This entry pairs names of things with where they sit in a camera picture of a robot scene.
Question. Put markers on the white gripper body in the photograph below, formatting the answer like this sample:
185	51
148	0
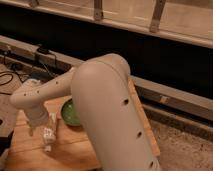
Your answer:
37	115

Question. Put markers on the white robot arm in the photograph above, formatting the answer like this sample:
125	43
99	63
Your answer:
105	108

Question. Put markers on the black power adapter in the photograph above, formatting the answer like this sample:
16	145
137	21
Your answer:
42	50

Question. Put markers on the green ceramic bowl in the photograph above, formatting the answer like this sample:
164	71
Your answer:
69	115

